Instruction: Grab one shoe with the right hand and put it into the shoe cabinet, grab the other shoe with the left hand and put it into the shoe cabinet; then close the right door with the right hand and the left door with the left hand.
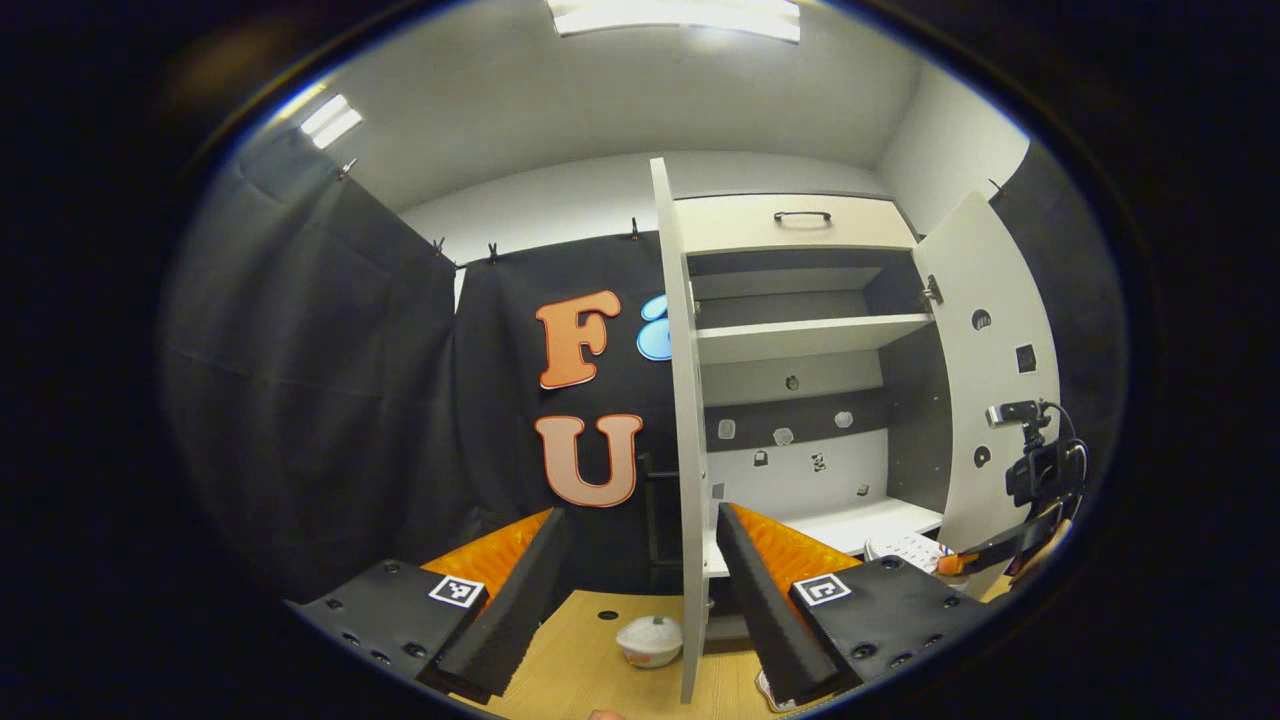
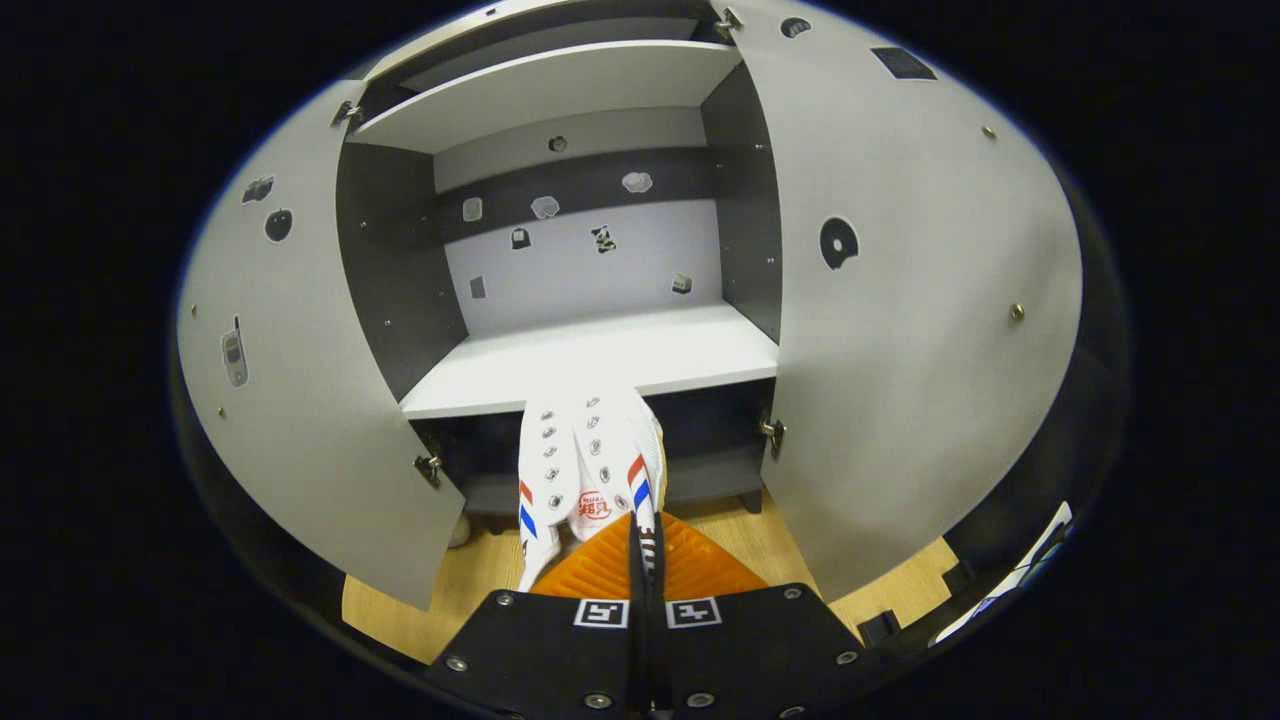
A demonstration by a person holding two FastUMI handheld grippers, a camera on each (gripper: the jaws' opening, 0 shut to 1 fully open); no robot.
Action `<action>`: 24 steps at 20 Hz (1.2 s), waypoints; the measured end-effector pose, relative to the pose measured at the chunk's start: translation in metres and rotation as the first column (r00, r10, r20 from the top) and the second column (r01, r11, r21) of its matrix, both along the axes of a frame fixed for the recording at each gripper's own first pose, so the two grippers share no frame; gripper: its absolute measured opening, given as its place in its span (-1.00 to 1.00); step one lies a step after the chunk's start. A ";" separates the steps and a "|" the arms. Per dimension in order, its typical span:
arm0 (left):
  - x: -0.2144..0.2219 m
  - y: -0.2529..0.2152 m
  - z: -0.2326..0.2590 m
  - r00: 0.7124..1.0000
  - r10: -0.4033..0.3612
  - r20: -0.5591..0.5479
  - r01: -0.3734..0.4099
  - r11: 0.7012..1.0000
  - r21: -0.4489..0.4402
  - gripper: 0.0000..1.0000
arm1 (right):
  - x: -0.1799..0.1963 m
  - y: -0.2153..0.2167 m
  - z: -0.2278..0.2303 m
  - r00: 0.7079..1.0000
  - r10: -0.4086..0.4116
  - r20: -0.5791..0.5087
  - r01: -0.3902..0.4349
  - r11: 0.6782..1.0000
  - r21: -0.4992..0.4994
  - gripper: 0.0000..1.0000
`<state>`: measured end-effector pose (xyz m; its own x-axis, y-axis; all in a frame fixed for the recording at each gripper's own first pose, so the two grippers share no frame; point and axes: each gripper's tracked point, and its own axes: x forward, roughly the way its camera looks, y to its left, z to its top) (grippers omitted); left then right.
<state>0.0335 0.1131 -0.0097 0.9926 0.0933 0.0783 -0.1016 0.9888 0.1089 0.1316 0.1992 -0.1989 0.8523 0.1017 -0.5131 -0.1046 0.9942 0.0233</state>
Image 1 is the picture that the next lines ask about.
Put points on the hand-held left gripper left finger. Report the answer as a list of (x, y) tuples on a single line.
[(520, 600)]

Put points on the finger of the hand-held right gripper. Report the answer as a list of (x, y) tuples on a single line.
[(1000, 545)]

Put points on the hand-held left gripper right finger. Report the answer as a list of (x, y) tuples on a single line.
[(760, 600)]

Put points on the white cabinet door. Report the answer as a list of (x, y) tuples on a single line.
[(990, 400), (688, 450)]

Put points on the white shoe cabinet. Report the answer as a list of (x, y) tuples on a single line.
[(800, 480)]

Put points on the metal door hinge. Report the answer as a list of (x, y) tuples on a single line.
[(932, 292)]

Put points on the white cabinet shelf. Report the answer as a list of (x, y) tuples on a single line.
[(800, 338)]

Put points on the white lidded bowl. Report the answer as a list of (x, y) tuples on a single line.
[(650, 640)]

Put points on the cream drawer front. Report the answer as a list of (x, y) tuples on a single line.
[(740, 225)]

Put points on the small ceiling light panel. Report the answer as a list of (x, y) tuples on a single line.
[(330, 120)]

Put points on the large ceiling light panel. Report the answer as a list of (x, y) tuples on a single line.
[(680, 15)]

